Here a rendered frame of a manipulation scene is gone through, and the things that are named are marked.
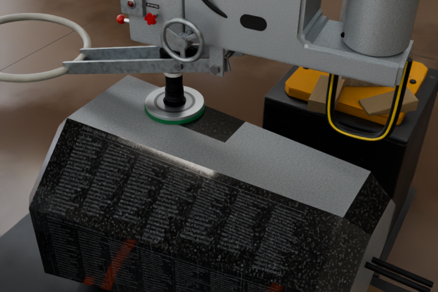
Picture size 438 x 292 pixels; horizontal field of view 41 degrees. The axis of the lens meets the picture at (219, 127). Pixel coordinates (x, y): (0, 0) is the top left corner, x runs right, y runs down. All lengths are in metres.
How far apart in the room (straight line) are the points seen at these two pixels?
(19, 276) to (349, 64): 1.74
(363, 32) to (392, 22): 0.08
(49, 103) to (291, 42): 2.35
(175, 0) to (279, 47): 0.34
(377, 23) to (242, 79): 2.38
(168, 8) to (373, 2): 0.61
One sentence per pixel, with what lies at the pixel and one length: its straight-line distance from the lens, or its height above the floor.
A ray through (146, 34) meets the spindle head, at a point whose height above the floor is 1.19.
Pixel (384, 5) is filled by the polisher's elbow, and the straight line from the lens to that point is 1.60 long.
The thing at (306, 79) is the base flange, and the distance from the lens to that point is 2.47.
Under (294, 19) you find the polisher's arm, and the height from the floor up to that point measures 1.34.
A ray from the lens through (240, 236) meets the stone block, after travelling 1.81.
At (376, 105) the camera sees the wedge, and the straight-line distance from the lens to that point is 2.34.
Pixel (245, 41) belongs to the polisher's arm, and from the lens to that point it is 1.75.
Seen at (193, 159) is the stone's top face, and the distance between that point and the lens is 1.90.
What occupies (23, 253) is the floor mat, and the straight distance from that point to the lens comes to 2.85.
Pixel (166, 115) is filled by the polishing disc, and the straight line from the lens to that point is 2.06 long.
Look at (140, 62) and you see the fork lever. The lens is 2.04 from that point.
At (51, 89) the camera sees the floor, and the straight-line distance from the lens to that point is 3.94.
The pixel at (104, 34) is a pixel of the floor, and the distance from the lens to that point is 4.53.
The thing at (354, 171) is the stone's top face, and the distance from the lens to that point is 1.92.
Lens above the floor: 2.06
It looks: 36 degrees down
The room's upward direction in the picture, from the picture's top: 1 degrees clockwise
